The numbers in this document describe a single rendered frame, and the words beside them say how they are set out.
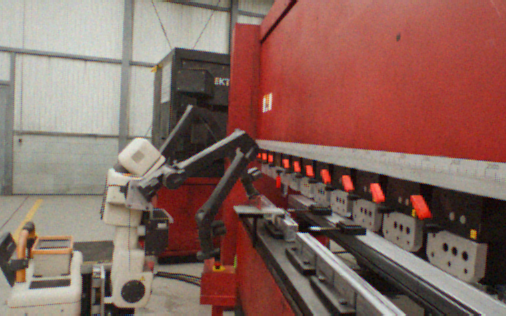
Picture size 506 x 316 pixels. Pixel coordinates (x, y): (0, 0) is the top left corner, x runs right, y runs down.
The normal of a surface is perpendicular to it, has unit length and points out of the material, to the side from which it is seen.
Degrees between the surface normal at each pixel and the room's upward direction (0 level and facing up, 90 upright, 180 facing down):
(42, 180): 90
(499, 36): 90
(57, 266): 92
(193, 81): 90
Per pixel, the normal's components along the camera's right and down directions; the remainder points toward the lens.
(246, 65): 0.15, 0.06
